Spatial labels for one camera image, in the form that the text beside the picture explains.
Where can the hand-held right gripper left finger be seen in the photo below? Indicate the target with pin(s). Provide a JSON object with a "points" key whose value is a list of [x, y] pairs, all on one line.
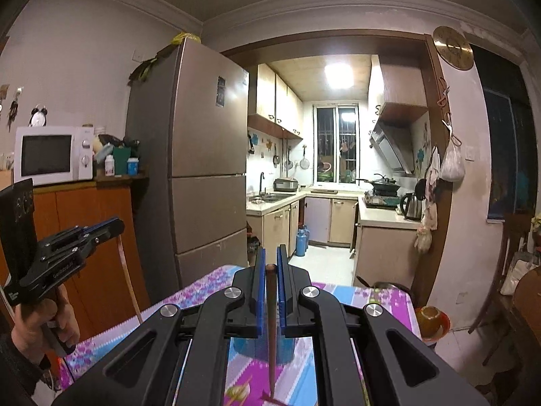
{"points": [[260, 292]]}

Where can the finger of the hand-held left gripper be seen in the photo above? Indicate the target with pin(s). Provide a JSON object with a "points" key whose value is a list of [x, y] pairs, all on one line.
{"points": [[101, 223], [107, 233]]}

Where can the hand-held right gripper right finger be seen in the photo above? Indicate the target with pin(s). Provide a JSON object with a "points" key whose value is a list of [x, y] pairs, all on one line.
{"points": [[281, 292]]}

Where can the brown wooden chopstick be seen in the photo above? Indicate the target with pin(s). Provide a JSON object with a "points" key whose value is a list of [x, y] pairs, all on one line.
{"points": [[129, 279], [271, 325]]}

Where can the blue utensil holder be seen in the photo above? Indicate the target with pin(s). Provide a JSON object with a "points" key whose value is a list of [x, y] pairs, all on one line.
{"points": [[249, 349]]}

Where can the person's left forearm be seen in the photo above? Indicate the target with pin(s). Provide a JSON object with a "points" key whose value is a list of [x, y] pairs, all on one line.
{"points": [[17, 372]]}

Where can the person's left hand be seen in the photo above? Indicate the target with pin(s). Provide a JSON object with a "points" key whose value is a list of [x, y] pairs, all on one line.
{"points": [[67, 325]]}

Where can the orange wooden cabinet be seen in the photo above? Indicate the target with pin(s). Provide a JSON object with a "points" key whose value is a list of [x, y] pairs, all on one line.
{"points": [[84, 220]]}

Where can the blue bottle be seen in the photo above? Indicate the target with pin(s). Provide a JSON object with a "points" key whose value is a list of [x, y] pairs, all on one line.
{"points": [[300, 245]]}

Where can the white plastic bottle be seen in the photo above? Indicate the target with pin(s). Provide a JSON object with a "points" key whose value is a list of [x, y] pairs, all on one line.
{"points": [[110, 167]]}

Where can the purple floral tablecloth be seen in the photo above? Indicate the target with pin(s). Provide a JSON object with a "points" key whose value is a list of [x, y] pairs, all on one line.
{"points": [[198, 289]]}

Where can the green box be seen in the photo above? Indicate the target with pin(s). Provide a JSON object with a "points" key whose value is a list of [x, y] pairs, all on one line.
{"points": [[120, 160]]}

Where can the white microwave oven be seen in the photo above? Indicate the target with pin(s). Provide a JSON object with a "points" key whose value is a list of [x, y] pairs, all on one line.
{"points": [[82, 143]]}

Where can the beige base cabinets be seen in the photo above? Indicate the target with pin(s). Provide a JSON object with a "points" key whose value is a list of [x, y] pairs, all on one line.
{"points": [[321, 220]]}

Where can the dark pot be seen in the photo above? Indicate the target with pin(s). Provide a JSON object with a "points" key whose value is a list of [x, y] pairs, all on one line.
{"points": [[382, 284]]}

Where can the black alarm clock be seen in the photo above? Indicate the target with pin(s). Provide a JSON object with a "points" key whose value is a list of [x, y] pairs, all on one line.
{"points": [[38, 117]]}

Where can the grey rice cooker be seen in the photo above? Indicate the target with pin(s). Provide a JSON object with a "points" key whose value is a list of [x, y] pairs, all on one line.
{"points": [[286, 185]]}

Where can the black sink faucet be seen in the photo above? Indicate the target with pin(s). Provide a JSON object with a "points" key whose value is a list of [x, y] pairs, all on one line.
{"points": [[262, 182]]}

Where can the beige kitchen counter unit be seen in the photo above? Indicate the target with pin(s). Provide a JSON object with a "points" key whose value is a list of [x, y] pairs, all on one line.
{"points": [[384, 253]]}

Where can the hanging metal strainer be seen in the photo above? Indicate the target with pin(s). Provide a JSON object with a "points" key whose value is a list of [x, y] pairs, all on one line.
{"points": [[288, 161], [276, 158], [305, 161]]}

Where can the brown refrigerator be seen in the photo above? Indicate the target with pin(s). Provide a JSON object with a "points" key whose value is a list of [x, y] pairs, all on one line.
{"points": [[203, 135]]}

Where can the gas stove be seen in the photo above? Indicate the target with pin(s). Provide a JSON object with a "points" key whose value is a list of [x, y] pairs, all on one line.
{"points": [[380, 201]]}

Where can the black wok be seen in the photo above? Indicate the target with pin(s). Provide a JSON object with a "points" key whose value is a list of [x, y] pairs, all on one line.
{"points": [[382, 184]]}

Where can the hanging mesh bag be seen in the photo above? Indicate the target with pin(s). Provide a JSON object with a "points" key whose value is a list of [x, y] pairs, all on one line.
{"points": [[424, 237]]}

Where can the steel electric kettle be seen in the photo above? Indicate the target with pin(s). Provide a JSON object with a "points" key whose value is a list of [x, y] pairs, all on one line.
{"points": [[412, 209]]}

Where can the orange bowl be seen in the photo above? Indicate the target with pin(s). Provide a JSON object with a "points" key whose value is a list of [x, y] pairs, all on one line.
{"points": [[433, 323]]}

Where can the kitchen window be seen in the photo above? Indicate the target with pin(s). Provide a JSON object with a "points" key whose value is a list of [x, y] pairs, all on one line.
{"points": [[336, 143]]}

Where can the green leafy bundle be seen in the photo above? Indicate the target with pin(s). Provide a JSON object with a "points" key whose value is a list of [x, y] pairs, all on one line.
{"points": [[146, 67]]}

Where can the hanging black pan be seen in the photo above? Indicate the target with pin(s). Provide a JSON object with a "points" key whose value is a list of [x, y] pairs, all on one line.
{"points": [[421, 188]]}

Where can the dark fridge magnet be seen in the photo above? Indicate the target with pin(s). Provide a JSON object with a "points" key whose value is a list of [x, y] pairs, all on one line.
{"points": [[221, 92]]}

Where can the steel range hood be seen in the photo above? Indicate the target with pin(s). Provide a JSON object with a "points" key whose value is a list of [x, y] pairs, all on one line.
{"points": [[393, 148]]}

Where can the hanging white cloth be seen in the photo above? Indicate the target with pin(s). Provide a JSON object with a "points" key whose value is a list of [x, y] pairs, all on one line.
{"points": [[432, 173]]}

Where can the yellow bag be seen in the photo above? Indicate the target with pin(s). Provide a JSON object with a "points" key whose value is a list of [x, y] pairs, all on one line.
{"points": [[186, 37]]}

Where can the white hanging plastic bag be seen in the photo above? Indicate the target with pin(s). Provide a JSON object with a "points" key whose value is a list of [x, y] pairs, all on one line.
{"points": [[452, 165]]}

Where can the ceiling light panel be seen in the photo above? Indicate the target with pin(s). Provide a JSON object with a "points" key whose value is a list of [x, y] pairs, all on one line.
{"points": [[339, 76]]}

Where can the wooden chair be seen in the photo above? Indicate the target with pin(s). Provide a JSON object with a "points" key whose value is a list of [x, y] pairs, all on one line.
{"points": [[511, 241]]}

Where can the wooden side table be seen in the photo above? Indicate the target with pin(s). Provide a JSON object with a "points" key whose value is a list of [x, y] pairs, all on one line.
{"points": [[530, 304]]}

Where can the dark window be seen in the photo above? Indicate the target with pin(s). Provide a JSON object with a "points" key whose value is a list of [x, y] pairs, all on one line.
{"points": [[503, 135]]}

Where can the hanging wall ornament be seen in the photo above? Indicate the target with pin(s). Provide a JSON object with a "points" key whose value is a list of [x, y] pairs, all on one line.
{"points": [[12, 110]]}

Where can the long row of wall cabinets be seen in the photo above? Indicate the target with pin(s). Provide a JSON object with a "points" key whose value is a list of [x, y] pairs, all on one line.
{"points": [[270, 97]]}

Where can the flower wall sticker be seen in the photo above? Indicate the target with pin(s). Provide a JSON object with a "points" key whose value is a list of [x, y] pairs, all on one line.
{"points": [[422, 155]]}

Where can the wall cabinet above range hood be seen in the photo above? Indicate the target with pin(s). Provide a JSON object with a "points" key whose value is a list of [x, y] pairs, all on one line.
{"points": [[397, 89]]}

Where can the white wall switch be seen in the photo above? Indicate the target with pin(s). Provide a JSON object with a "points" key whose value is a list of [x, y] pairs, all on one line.
{"points": [[470, 152]]}

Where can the gold wall clock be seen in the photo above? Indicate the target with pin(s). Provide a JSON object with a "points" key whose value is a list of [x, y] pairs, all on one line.
{"points": [[453, 48]]}

